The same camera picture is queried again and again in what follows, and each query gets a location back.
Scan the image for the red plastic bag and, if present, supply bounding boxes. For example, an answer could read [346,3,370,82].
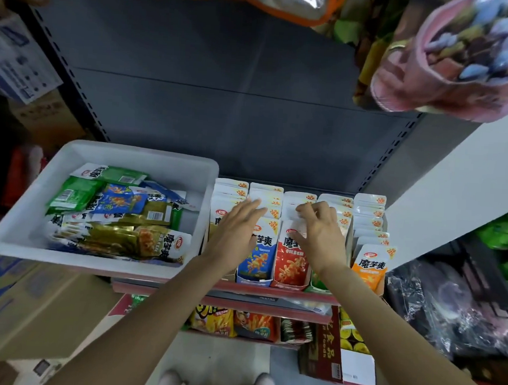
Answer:
[1,142,50,211]

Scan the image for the person's left forearm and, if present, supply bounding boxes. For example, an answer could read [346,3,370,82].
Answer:
[45,246,233,385]

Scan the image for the stack of green packs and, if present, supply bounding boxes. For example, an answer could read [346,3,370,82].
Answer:
[473,201,508,296]

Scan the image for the hanging yellow green snack bags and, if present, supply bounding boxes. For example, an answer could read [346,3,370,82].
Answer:
[330,0,425,111]

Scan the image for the yellow snack packets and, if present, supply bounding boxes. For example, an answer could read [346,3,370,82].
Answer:
[337,309,375,354]

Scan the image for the person's left shoe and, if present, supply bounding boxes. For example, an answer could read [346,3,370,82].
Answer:
[158,368,191,385]

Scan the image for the blue display box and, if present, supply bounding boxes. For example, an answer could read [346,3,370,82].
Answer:
[234,182,286,288]

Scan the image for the orange display box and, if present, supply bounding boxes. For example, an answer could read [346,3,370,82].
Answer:
[347,192,404,297]

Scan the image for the white plastic bin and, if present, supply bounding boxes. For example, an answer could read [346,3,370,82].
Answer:
[0,135,222,284]

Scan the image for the person's right hand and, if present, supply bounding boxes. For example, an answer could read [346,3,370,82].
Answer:
[292,198,354,280]

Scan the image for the person's left hand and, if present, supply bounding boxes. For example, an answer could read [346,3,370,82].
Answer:
[201,194,269,274]

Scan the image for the black plastic wrapped bundle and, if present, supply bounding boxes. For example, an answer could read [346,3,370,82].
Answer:
[382,238,508,361]

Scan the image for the green display box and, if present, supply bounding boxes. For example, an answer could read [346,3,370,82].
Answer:
[308,193,359,295]

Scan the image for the red display box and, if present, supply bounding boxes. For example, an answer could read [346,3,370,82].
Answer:
[272,190,320,293]

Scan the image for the white blue carton box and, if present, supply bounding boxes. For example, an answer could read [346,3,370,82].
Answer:
[0,12,68,107]

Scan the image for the pile of snack packets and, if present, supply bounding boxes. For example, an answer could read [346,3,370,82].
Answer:
[41,160,191,265]

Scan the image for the blue print cardboard carton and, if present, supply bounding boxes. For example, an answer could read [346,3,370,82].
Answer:
[0,255,120,371]

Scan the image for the hanging pink candy bag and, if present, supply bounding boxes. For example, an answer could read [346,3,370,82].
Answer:
[369,0,508,125]

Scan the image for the dark red white-label carton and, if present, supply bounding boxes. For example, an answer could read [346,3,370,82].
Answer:
[297,306,383,385]

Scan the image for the row of orange chip bags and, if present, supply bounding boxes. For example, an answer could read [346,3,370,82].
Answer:
[187,303,316,345]

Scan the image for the blue snack packet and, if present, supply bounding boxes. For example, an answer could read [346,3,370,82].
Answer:
[238,233,280,284]

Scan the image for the plain brown cardboard carton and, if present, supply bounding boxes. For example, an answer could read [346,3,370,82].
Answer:
[5,86,93,158]

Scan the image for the person's right forearm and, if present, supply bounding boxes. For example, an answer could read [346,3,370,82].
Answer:
[314,264,508,385]

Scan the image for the gold display box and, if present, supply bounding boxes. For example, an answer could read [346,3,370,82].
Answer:
[203,177,251,281]

